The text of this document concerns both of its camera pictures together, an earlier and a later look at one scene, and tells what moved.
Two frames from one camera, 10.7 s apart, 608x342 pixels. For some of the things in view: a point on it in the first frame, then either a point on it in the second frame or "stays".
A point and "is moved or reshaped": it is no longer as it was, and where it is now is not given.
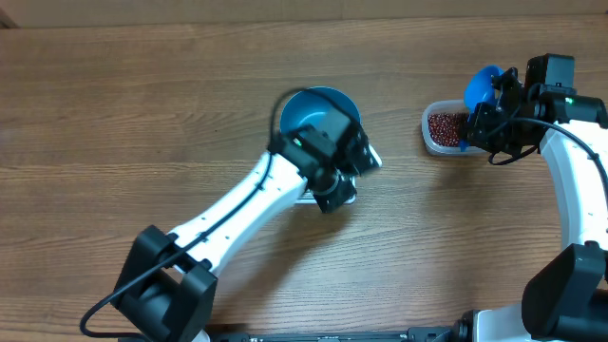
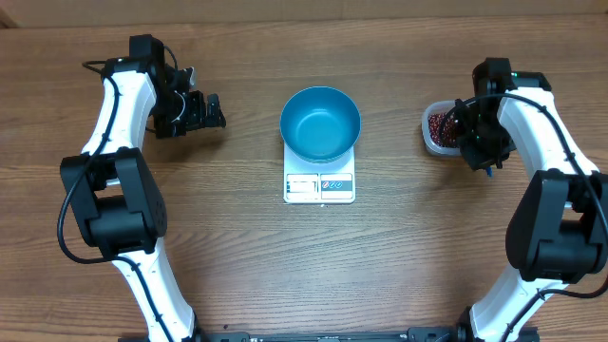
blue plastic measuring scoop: x=478 y=89 is moved or reshaped
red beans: x=445 y=127 stays
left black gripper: x=326 y=198 -> x=199 y=116
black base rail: x=411 y=334 stays
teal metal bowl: x=316 y=116 stays
